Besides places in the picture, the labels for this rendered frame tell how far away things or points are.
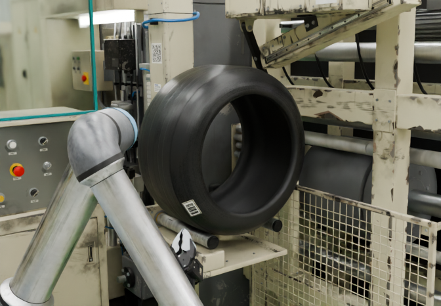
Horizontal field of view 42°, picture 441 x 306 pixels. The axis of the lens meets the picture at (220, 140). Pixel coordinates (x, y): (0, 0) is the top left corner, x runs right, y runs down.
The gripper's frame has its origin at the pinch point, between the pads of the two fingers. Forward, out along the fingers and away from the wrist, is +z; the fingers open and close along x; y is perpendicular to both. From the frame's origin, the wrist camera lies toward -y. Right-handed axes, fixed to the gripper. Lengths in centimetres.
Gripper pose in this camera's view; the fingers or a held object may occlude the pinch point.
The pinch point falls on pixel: (182, 231)
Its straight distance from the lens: 171.1
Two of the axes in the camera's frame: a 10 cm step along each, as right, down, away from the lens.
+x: 9.0, -3.0, -3.1
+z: 0.1, -7.1, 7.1
